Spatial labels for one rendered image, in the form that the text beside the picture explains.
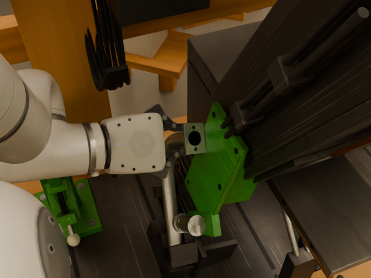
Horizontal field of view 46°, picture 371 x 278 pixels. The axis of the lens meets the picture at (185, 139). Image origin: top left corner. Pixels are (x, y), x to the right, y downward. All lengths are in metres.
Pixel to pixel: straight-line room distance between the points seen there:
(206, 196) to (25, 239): 0.59
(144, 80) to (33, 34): 1.91
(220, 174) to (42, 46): 0.42
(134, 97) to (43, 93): 2.06
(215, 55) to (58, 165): 0.39
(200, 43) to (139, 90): 1.78
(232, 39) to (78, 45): 0.32
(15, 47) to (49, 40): 0.13
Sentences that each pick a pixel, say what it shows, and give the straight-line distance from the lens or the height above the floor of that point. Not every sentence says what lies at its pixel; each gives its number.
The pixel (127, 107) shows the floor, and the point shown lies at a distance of 2.59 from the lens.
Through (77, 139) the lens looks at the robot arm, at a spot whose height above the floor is 1.29.
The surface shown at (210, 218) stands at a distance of 0.80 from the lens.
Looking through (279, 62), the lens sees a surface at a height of 1.50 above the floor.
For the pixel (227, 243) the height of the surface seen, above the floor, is 0.96.
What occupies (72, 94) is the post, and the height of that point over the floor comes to 1.14.
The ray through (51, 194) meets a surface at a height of 1.04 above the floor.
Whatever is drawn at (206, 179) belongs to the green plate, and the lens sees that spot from 0.79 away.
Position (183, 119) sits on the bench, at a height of 0.88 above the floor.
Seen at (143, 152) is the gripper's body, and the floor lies 1.23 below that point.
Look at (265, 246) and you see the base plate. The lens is 1.02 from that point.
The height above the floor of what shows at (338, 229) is 1.13.
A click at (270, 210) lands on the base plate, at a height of 0.90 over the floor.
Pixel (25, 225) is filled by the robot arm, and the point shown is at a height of 1.59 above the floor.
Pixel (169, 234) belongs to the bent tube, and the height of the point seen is 1.00.
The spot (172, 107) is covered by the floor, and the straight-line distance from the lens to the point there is 2.56.
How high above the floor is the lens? 1.79
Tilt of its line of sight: 48 degrees down
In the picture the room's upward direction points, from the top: straight up
